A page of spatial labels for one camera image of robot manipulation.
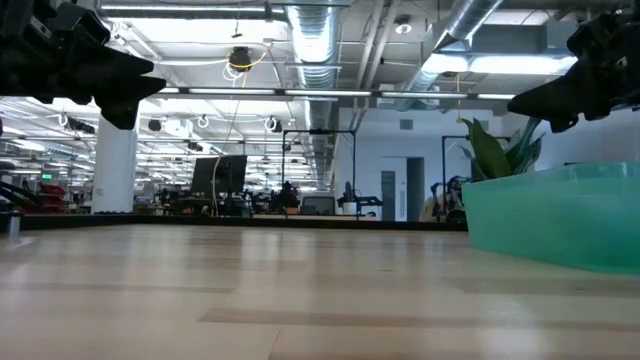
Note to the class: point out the green snake plant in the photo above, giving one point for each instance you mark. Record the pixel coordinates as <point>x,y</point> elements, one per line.
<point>492,155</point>

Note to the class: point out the white pillar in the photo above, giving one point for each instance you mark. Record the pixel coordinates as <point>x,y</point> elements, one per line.
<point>114,170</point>

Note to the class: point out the small silver post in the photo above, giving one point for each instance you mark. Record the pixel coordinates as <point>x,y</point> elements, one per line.
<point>14,225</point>

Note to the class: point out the grey door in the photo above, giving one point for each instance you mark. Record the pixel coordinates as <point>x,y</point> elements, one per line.
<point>415,190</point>

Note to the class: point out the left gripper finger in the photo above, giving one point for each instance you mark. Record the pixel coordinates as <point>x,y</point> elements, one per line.
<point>122,102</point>
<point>127,67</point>

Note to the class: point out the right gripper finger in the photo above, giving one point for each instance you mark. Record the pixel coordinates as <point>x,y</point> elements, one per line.
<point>564,125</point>
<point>555,100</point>

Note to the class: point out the black background monitor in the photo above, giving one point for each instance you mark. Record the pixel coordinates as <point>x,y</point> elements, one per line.
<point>230,175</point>

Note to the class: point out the silver ceiling duct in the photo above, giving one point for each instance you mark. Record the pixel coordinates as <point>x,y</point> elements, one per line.
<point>465,20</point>
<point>315,50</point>

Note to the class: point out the overhead light bar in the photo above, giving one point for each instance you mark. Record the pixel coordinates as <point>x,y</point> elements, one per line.
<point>230,91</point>

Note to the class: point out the small background potted plant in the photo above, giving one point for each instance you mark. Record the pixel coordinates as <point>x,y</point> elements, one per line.
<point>349,202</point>

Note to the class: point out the teal translucent plastic basket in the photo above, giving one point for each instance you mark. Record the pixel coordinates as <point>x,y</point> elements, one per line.
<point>550,220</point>

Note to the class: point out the black background stand frame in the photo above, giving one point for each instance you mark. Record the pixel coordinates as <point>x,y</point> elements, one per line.
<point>475,137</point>
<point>320,131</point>

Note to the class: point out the black overhead camera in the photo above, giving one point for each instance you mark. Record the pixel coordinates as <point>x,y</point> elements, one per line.
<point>240,59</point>

